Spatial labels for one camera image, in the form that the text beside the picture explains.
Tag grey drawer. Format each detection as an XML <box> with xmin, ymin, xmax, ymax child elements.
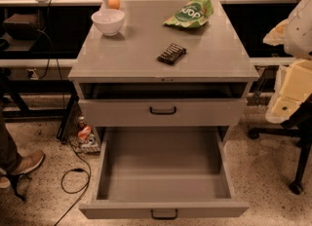
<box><xmin>79</xmin><ymin>128</ymin><xmax>249</xmax><ymax>220</ymax></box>
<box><xmin>79</xmin><ymin>83</ymin><xmax>247</xmax><ymax>127</ymax></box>

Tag grey top drawer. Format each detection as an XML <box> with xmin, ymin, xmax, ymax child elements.
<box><xmin>79</xmin><ymin>83</ymin><xmax>247</xmax><ymax>127</ymax></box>

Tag white bowl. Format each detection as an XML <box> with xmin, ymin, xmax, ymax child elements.
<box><xmin>92</xmin><ymin>9</ymin><xmax>125</xmax><ymax>36</ymax></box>

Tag black office chair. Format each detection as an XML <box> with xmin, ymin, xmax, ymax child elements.
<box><xmin>248</xmin><ymin>97</ymin><xmax>312</xmax><ymax>195</ymax></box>

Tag green chip bag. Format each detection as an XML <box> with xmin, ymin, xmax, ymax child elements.
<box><xmin>163</xmin><ymin>0</ymin><xmax>214</xmax><ymax>28</ymax></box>

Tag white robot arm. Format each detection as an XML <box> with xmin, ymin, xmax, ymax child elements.
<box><xmin>263</xmin><ymin>0</ymin><xmax>312</xmax><ymax>124</ymax></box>

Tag black stool leg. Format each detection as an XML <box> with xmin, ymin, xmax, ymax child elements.
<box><xmin>6</xmin><ymin>173</ymin><xmax>30</xmax><ymax>202</ymax></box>

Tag orange fruit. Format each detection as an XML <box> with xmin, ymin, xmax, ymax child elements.
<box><xmin>108</xmin><ymin>0</ymin><xmax>120</xmax><ymax>10</ymax></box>

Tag brown shoe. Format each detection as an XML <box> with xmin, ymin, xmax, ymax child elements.
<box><xmin>12</xmin><ymin>150</ymin><xmax>45</xmax><ymax>175</ymax></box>

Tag dark trouser leg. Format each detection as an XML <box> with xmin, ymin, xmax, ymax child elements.
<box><xmin>0</xmin><ymin>111</ymin><xmax>22</xmax><ymax>173</ymax></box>

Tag dark box on shelf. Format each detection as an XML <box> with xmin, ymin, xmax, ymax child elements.
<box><xmin>3</xmin><ymin>14</ymin><xmax>40</xmax><ymax>40</ymax></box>

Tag grey drawer cabinet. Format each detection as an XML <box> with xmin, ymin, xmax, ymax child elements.
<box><xmin>67</xmin><ymin>0</ymin><xmax>260</xmax><ymax>131</ymax></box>

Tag red bottle on floor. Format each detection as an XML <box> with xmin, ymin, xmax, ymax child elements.
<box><xmin>78</xmin><ymin>116</ymin><xmax>92</xmax><ymax>142</ymax></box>

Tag black floor cable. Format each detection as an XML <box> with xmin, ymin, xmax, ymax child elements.
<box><xmin>35</xmin><ymin>0</ymin><xmax>93</xmax><ymax>226</ymax></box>

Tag dark snack bar package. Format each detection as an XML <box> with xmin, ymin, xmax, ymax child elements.
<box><xmin>157</xmin><ymin>43</ymin><xmax>186</xmax><ymax>65</ymax></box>

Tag wire basket on floor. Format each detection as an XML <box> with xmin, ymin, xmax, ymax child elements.
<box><xmin>65</xmin><ymin>102</ymin><xmax>100</xmax><ymax>154</ymax></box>

